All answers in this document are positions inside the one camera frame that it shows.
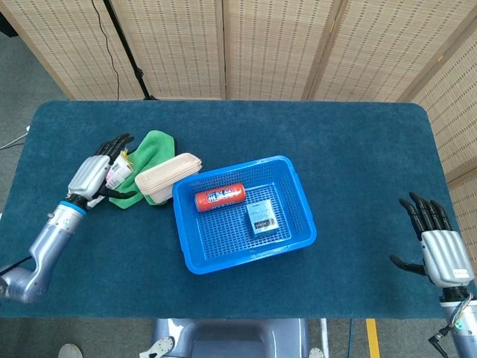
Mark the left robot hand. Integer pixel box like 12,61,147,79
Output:
66,133,138,205

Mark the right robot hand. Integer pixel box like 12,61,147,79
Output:
389,192,476,290

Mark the white snack packet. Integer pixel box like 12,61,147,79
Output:
87,147,136,210

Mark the green microfibre cloth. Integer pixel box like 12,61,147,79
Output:
107,129,178,210

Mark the beige food container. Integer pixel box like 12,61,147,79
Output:
133,151,203,204

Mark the orange drink can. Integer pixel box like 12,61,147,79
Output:
194,181,247,213

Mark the small blue box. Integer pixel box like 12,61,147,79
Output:
244,198,279,239

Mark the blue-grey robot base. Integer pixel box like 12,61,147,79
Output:
151,318,310,358

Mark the yellow floor tape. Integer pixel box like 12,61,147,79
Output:
365,318,381,358

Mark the black tripod stand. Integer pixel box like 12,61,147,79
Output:
102,0,159,101

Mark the white table leg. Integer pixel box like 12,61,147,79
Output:
320,318,331,358

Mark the teal table mat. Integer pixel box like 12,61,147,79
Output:
0,99,459,321

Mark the blue plastic basket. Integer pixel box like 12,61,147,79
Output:
171,154,318,276

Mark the bamboo folding screen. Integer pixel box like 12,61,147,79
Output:
0,0,477,187

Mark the white shoe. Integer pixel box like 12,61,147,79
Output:
57,342,83,358

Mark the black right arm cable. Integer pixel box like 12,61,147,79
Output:
427,324,454,354

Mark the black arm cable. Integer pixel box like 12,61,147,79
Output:
427,324,454,354
0,255,33,277

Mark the white floor cable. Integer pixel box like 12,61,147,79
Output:
0,125,31,151

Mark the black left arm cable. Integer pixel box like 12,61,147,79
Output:
0,255,33,277

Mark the thin black hanging cable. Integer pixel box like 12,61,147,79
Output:
91,0,121,101

